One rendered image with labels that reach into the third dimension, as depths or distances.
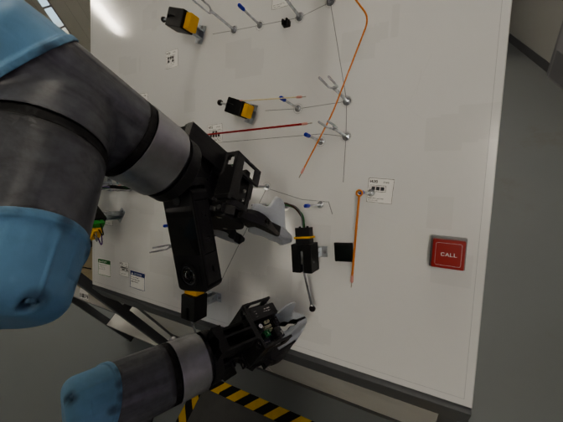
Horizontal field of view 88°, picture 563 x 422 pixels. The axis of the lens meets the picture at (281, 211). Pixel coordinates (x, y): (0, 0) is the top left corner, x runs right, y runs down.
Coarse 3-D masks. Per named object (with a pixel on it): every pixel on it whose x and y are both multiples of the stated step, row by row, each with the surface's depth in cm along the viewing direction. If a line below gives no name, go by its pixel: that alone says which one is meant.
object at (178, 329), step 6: (156, 318) 125; (162, 318) 120; (162, 324) 129; (168, 324) 123; (174, 324) 118; (180, 324) 114; (168, 330) 133; (174, 330) 128; (180, 330) 123; (186, 330) 118; (192, 330) 113; (198, 330) 109; (180, 336) 133
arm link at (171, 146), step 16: (160, 112) 25; (160, 128) 24; (176, 128) 26; (160, 144) 24; (176, 144) 26; (144, 160) 24; (160, 160) 25; (176, 160) 26; (112, 176) 24; (128, 176) 24; (144, 176) 25; (160, 176) 25; (176, 176) 26; (144, 192) 27
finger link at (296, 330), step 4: (300, 320) 54; (304, 320) 54; (296, 324) 53; (300, 324) 48; (304, 324) 49; (288, 328) 51; (292, 328) 52; (296, 328) 48; (300, 328) 50; (284, 332) 50; (288, 332) 48; (292, 332) 48; (296, 332) 50; (300, 332) 51; (284, 336) 47; (292, 336) 50; (296, 336) 51; (288, 340) 49; (292, 340) 50; (296, 340) 50; (276, 344) 48; (284, 344) 48; (280, 348) 48
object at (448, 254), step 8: (440, 240) 51; (448, 240) 50; (456, 240) 50; (432, 248) 51; (440, 248) 51; (448, 248) 50; (456, 248) 50; (464, 248) 49; (432, 256) 51; (440, 256) 51; (448, 256) 50; (456, 256) 50; (464, 256) 49; (432, 264) 51; (440, 264) 51; (448, 264) 50; (456, 264) 50
